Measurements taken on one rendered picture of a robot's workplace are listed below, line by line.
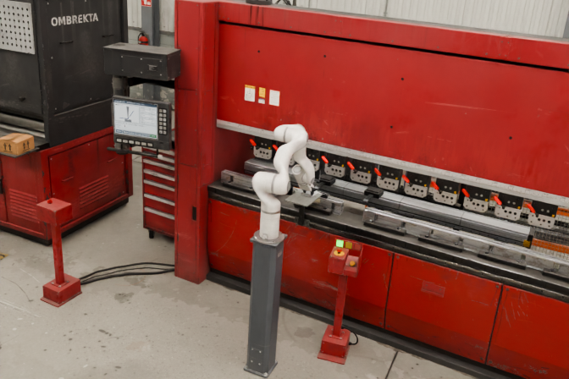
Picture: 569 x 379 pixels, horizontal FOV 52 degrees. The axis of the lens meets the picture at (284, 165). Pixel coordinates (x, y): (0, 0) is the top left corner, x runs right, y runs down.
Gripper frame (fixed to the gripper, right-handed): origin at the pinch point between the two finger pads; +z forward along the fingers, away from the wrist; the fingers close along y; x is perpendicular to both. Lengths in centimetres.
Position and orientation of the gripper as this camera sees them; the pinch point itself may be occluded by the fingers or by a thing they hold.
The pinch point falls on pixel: (308, 191)
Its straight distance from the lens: 431.4
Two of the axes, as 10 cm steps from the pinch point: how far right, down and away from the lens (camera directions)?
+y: -8.6, -2.3, 4.6
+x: -4.3, 8.1, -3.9
